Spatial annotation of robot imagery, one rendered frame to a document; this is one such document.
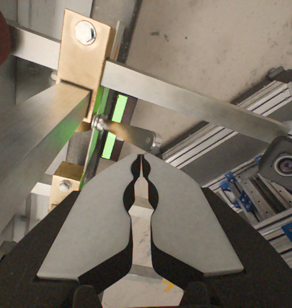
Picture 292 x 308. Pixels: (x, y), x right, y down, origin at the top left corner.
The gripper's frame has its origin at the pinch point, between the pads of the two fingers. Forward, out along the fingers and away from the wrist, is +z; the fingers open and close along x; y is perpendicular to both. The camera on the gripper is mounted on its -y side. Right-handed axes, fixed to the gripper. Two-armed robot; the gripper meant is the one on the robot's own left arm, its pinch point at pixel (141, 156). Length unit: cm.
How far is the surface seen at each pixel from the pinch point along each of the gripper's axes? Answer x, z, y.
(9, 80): -30.0, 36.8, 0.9
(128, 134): -1.0, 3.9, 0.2
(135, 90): -0.6, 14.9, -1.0
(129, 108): -2.6, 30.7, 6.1
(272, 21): 64, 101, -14
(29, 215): -41, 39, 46
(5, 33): -13.5, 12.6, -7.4
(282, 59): 74, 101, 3
